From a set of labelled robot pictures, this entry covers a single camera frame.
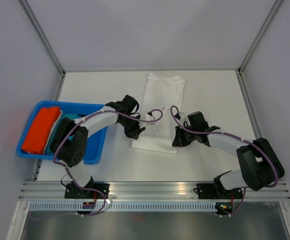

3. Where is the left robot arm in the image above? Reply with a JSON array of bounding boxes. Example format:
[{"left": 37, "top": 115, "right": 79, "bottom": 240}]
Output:
[{"left": 50, "top": 95, "right": 145, "bottom": 198}]

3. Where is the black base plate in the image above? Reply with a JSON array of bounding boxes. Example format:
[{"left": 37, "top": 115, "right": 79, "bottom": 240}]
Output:
[
  {"left": 193, "top": 183, "right": 243, "bottom": 200},
  {"left": 64, "top": 182, "right": 110, "bottom": 200}
]

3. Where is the right aluminium frame post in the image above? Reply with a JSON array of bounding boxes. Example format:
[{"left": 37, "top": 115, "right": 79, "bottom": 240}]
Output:
[{"left": 237, "top": 0, "right": 285, "bottom": 75}]

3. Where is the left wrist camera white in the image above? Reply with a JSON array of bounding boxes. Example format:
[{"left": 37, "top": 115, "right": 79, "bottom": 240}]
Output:
[{"left": 145, "top": 112, "right": 160, "bottom": 125}]

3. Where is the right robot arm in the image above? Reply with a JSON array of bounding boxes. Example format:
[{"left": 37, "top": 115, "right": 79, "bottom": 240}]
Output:
[{"left": 172, "top": 111, "right": 285, "bottom": 198}]

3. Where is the aluminium mounting rail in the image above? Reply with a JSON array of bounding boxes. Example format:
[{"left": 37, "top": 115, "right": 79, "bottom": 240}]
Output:
[{"left": 18, "top": 181, "right": 290, "bottom": 202}]

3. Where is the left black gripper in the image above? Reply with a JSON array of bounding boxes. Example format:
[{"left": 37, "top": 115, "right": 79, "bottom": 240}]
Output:
[{"left": 119, "top": 115, "right": 146, "bottom": 141}]

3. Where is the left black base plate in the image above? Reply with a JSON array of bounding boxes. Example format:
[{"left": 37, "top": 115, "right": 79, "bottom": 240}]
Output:
[{"left": 64, "top": 182, "right": 110, "bottom": 200}]

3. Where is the teal rolled t-shirt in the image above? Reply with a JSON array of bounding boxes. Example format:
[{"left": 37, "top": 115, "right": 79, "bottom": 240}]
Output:
[{"left": 44, "top": 112, "right": 82, "bottom": 156}]

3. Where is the orange rolled t-shirt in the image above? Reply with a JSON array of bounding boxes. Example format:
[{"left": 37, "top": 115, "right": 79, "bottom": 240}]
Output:
[{"left": 21, "top": 106, "right": 62, "bottom": 155}]

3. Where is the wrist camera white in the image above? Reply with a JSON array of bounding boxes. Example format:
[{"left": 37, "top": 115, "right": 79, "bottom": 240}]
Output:
[
  {"left": 145, "top": 112, "right": 160, "bottom": 125},
  {"left": 175, "top": 112, "right": 190, "bottom": 126}
]

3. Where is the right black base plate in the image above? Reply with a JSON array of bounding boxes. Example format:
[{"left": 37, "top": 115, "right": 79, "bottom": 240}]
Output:
[{"left": 193, "top": 183, "right": 243, "bottom": 200}]

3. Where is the white t-shirt with robot print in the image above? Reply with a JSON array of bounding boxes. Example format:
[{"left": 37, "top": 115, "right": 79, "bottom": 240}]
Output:
[{"left": 131, "top": 73, "right": 186, "bottom": 154}]

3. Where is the white slotted cable duct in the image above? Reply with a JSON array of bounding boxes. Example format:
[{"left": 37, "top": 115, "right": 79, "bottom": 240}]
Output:
[{"left": 29, "top": 201, "right": 216, "bottom": 212}]

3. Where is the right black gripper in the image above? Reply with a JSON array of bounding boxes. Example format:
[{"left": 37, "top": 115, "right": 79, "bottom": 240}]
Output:
[{"left": 172, "top": 123, "right": 197, "bottom": 147}]

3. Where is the aluminium frame post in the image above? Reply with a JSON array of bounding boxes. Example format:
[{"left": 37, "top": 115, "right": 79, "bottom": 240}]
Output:
[
  {"left": 19, "top": 0, "right": 66, "bottom": 76},
  {"left": 237, "top": 0, "right": 285, "bottom": 75}
]

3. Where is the left aluminium frame post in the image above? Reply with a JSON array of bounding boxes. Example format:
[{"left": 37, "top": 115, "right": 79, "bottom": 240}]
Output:
[{"left": 19, "top": 0, "right": 66, "bottom": 76}]

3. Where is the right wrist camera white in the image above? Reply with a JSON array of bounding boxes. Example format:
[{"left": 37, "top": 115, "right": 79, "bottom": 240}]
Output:
[{"left": 175, "top": 112, "right": 190, "bottom": 126}]

